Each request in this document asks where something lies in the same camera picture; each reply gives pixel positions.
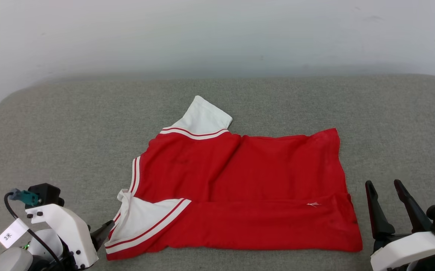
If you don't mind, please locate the red and white garment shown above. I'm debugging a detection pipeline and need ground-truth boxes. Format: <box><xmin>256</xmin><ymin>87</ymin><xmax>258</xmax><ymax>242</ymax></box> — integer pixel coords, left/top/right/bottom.
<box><xmin>105</xmin><ymin>95</ymin><xmax>364</xmax><ymax>261</ymax></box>

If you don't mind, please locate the left teal cable connector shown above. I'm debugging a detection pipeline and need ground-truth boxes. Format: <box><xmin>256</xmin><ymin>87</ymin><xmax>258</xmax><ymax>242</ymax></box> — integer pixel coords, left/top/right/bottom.
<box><xmin>9</xmin><ymin>189</ymin><xmax>39</xmax><ymax>207</ymax></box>

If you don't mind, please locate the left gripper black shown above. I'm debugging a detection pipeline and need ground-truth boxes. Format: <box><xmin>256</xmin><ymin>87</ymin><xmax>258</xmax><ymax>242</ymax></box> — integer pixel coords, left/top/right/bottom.
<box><xmin>32</xmin><ymin>220</ymin><xmax>115</xmax><ymax>271</ymax></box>

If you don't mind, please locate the thick black cable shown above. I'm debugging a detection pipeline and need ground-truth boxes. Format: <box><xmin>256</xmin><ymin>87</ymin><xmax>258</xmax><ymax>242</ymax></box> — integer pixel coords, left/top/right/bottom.
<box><xmin>4</xmin><ymin>192</ymin><xmax>67</xmax><ymax>271</ymax></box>

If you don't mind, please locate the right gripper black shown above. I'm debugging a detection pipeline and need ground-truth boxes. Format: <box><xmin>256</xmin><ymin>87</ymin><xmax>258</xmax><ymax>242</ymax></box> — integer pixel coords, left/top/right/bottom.
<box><xmin>365</xmin><ymin>179</ymin><xmax>433</xmax><ymax>253</ymax></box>

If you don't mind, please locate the white cable label tag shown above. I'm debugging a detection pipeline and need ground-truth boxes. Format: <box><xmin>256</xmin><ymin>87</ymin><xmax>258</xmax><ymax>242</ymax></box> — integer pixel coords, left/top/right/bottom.
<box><xmin>0</xmin><ymin>218</ymin><xmax>30</xmax><ymax>249</ymax></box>

